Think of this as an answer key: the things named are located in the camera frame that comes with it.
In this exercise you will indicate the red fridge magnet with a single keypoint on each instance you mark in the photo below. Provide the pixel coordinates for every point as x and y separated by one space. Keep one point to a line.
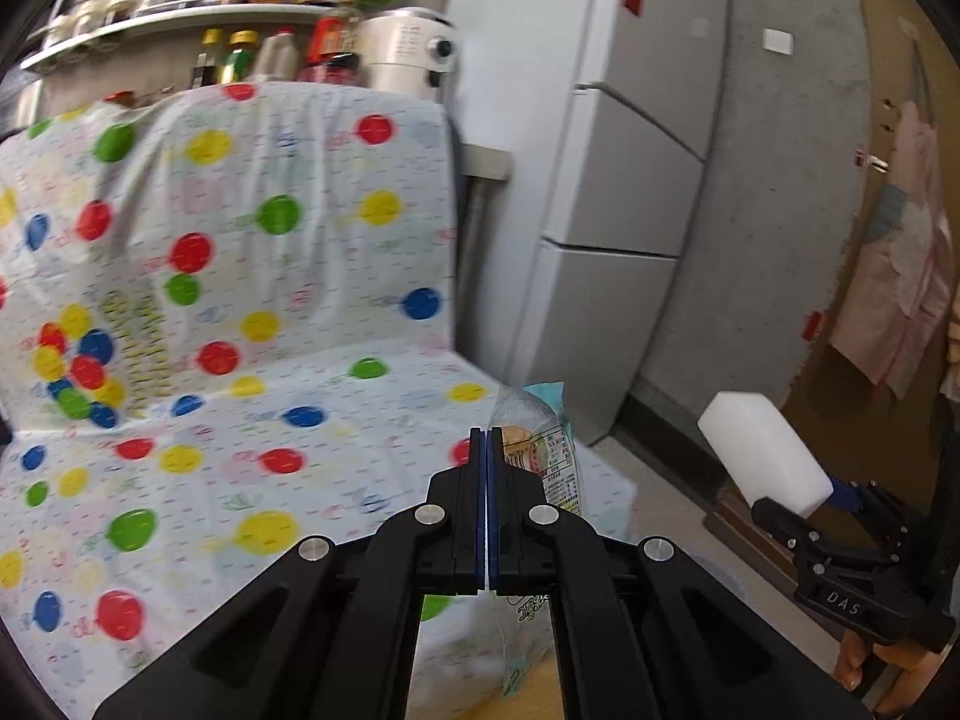
634 0

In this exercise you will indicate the white wall shelf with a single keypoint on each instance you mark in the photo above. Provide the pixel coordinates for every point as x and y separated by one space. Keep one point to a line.
187 15

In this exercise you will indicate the white wall switch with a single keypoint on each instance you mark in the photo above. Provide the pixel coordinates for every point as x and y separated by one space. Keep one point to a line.
778 41

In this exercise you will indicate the white foam block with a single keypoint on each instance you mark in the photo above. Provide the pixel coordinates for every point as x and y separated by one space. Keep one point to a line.
757 442

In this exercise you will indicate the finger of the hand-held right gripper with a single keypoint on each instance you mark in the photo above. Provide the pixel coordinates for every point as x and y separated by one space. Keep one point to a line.
787 532
844 496

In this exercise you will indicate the white counter slab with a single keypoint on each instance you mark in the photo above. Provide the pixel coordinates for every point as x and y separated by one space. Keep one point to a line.
487 161

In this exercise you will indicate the white kitchen appliance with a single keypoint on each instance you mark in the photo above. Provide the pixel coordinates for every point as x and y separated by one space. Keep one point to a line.
397 45

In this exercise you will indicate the pink hanging cloth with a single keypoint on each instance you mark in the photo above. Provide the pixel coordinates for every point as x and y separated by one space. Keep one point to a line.
892 277

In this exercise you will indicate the small glass jar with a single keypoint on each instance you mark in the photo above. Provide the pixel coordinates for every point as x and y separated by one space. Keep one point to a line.
86 16
54 31
118 7

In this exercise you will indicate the green bottle yellow cap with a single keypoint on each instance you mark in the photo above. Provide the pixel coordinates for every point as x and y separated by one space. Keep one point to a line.
240 58

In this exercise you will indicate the balloon print cloth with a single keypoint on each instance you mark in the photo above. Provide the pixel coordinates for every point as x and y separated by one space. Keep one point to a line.
300 165

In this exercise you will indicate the white refrigerator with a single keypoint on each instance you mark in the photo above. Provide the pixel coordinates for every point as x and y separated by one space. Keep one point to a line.
622 165

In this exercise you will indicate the clear plastic snack wrapper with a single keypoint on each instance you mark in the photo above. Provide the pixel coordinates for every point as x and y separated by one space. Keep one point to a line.
547 457

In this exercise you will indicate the person's right hand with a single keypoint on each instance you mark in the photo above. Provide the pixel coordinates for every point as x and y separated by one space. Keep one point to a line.
851 664

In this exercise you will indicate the dark bottle yellow cap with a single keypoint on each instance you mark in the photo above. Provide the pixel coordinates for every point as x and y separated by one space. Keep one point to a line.
206 64

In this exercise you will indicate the clear bottle red cap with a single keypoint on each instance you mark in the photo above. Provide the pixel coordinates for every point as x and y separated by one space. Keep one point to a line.
276 54

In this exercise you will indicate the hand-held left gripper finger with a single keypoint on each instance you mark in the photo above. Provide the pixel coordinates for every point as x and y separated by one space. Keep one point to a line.
478 510
493 510

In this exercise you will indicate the dark sauce jar red label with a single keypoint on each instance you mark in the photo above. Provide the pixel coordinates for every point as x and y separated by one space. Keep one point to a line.
337 71

